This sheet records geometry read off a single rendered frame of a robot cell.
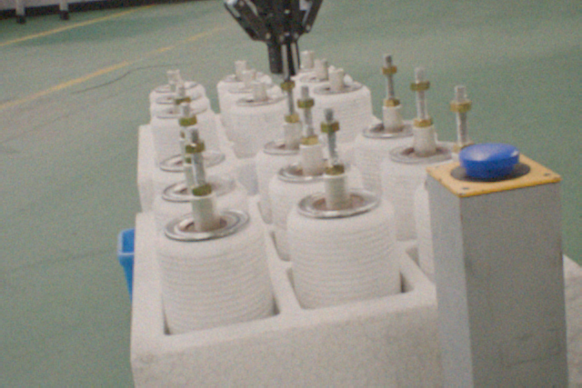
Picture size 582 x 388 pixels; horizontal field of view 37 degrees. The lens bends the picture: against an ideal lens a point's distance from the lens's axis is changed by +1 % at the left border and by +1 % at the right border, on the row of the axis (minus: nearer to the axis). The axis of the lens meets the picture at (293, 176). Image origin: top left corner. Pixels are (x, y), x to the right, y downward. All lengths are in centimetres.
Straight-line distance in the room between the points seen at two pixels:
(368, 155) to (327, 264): 27
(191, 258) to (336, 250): 12
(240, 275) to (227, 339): 5
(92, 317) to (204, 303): 55
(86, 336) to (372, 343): 56
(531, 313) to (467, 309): 4
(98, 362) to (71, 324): 14
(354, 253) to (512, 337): 18
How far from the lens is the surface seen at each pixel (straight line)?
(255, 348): 71
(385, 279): 75
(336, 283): 74
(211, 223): 74
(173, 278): 74
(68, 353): 117
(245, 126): 126
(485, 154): 59
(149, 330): 75
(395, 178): 87
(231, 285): 72
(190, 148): 73
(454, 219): 58
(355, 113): 127
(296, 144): 98
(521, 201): 58
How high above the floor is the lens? 49
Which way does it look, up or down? 16 degrees down
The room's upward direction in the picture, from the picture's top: 7 degrees counter-clockwise
